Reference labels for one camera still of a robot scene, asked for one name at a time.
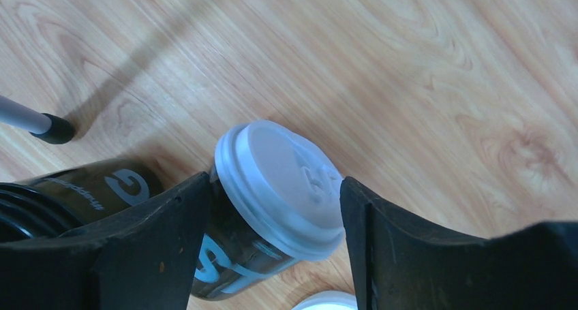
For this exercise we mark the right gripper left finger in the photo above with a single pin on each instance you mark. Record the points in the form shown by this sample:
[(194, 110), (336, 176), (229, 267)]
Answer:
[(141, 258)]

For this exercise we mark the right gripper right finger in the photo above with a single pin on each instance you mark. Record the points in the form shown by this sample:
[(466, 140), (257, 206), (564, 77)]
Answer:
[(400, 260)]

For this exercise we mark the black coffee cup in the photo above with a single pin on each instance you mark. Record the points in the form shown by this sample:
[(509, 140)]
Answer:
[(232, 257)]

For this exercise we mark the black paper cup stack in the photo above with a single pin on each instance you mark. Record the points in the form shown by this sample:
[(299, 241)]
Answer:
[(51, 205)]

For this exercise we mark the white plastic cup lid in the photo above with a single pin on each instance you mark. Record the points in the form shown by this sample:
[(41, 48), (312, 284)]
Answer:
[(284, 187)]

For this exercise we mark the silver tripod stand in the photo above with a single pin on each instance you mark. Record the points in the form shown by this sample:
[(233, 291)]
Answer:
[(44, 126)]

